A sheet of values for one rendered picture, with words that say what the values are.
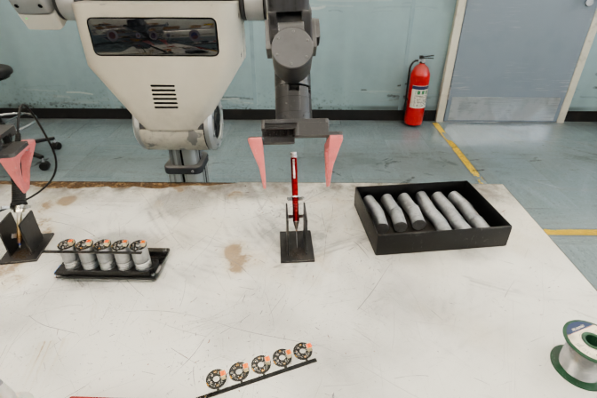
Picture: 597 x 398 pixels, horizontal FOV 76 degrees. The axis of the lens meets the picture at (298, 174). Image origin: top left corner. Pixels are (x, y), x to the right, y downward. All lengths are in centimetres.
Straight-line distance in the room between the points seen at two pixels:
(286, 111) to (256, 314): 30
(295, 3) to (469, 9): 273
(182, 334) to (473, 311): 41
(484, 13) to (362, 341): 298
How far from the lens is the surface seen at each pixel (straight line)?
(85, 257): 68
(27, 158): 72
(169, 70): 100
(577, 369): 61
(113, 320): 63
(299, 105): 58
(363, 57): 320
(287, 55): 53
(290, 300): 60
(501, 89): 356
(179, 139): 106
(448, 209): 79
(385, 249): 68
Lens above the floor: 119
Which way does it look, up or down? 29 degrees down
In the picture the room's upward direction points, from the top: straight up
